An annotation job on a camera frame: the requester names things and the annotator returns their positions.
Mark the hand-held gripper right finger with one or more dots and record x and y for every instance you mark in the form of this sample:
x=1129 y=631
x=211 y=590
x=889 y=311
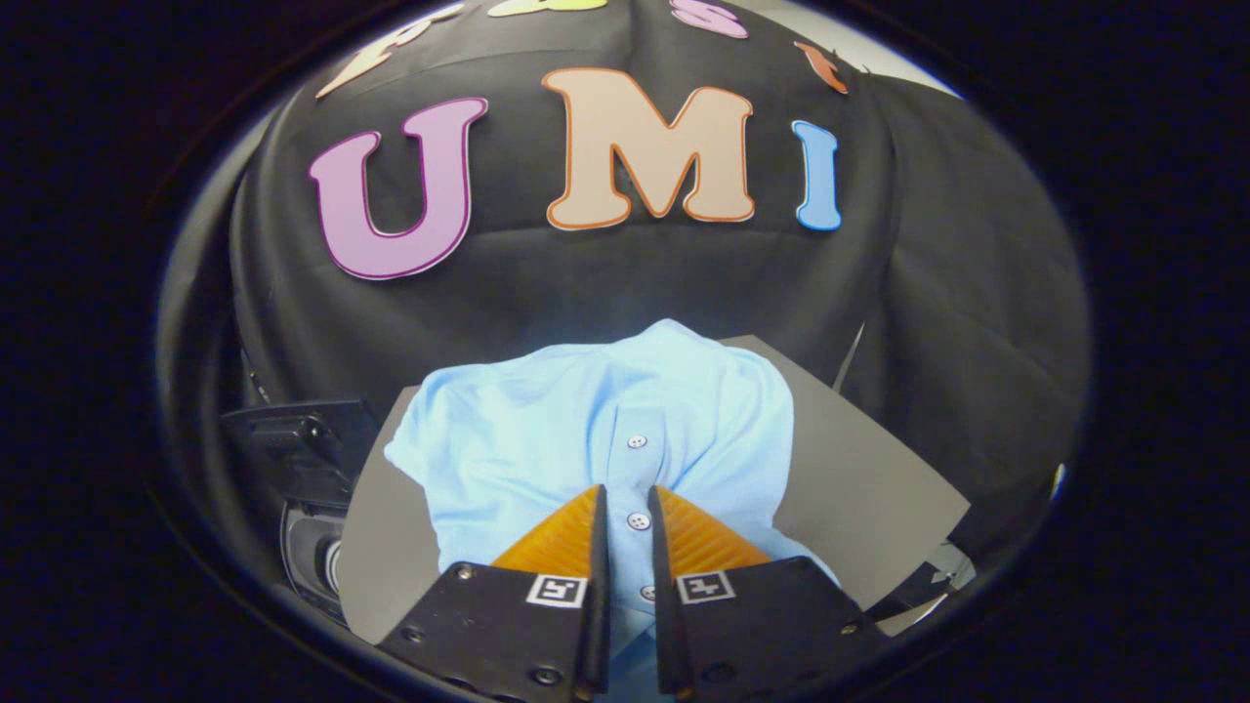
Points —
x=661 y=586

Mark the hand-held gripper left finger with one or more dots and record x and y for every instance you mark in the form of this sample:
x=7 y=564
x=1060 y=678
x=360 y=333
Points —
x=598 y=586

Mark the light blue polo shirt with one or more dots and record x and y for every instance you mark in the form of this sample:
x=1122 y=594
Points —
x=527 y=439

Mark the grey washing machine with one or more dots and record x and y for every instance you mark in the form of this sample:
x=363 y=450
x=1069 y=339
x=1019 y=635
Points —
x=312 y=557

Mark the black backdrop cloth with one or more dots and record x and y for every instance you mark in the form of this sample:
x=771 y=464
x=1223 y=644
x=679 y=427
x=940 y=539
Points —
x=547 y=283

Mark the beige cabinet with dark frame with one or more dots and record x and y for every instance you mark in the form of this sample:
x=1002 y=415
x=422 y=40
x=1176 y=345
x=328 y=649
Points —
x=859 y=478

